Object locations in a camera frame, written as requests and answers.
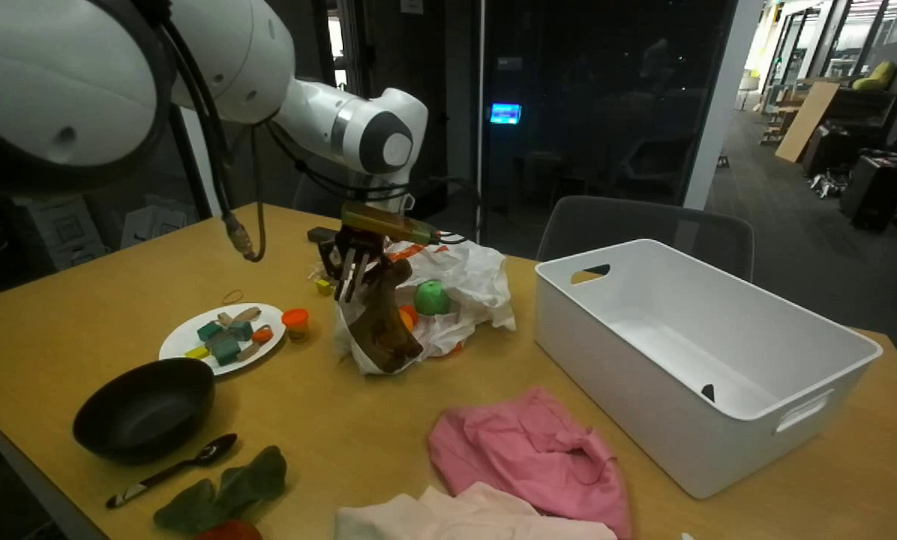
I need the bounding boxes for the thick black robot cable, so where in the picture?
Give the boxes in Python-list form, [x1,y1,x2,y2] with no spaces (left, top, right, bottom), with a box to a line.
[157,17,270,267]

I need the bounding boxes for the black bowl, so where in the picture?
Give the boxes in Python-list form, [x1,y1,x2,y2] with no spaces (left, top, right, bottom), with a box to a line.
[72,357,220,464]

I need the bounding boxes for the white plastic bin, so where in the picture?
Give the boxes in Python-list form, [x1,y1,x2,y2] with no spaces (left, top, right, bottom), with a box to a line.
[530,234,885,501]

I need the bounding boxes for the white round plate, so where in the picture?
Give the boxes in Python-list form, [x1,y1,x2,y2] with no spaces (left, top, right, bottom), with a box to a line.
[157,299,292,380]

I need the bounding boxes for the grey equipment rack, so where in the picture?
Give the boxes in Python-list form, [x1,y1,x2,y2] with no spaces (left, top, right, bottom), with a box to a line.
[8,189,203,269]

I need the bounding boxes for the white orange plastic bag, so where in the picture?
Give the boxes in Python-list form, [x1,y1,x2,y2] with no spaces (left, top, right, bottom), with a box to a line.
[333,237,518,378]

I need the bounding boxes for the wide wrist camera bar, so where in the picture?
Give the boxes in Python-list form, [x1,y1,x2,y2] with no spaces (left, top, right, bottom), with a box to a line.
[335,201,442,249]

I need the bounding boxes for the orange small tub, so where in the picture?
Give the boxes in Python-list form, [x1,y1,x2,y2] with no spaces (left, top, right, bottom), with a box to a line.
[280,305,311,337]

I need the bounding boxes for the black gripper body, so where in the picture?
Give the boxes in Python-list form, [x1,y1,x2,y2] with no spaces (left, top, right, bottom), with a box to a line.
[327,225,387,267]

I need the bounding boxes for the thin black wrist cables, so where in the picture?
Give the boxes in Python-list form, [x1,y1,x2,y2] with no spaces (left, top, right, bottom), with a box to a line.
[263,118,470,249]

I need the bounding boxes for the leaning wooden board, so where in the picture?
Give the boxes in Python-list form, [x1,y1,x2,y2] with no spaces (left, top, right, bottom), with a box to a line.
[773,74,842,165]

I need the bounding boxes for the green toy apple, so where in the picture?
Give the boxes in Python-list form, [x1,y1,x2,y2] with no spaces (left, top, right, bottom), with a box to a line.
[410,280,456,317]

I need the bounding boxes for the plush red rose green leaves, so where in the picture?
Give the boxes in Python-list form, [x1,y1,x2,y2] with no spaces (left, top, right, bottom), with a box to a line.
[153,443,292,540]

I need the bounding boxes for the pink cloth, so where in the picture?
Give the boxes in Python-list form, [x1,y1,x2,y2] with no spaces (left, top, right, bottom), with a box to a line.
[427,386,638,540]

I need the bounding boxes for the cream pale cloth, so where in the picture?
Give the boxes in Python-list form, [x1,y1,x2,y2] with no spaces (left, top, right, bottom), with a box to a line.
[333,481,622,540]

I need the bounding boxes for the dark box on floor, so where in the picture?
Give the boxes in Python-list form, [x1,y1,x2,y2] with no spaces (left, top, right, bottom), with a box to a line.
[840,146,897,234]

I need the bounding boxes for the yellow-green lounge chair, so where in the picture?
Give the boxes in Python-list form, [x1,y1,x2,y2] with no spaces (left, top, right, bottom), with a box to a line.
[850,56,897,97]

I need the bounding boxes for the black spoon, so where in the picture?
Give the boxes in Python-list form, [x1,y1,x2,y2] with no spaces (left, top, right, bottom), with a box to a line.
[103,433,239,511]

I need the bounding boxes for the small blue lit screen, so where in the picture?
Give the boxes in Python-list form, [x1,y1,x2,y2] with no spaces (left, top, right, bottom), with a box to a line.
[486,99,525,130]

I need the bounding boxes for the beige wooden peg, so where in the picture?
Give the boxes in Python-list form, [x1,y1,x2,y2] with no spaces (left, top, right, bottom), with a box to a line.
[217,302,267,331]

